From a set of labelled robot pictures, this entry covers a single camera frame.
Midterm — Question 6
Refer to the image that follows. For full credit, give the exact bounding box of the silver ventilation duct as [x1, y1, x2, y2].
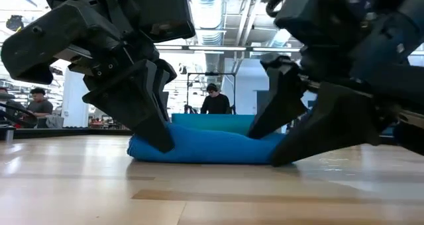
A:
[188, 0, 226, 73]

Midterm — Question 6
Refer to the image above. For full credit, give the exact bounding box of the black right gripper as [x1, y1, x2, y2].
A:
[247, 0, 424, 167]

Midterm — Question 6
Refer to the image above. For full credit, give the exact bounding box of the person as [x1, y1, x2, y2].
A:
[199, 83, 231, 115]
[26, 87, 56, 129]

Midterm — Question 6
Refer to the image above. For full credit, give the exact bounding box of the linear ceiling light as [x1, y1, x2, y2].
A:
[154, 44, 302, 53]

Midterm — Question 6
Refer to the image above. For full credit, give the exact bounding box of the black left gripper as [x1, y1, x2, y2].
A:
[1, 0, 176, 153]

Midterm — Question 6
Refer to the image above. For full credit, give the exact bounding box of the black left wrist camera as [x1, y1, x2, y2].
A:
[131, 0, 197, 43]

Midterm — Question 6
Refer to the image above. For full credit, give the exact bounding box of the blue microfiber towel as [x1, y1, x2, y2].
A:
[127, 122, 288, 165]

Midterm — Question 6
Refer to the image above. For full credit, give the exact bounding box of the black metal gantry frame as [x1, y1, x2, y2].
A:
[186, 71, 237, 115]

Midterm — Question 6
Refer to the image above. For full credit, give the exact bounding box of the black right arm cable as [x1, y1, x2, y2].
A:
[266, 0, 294, 19]

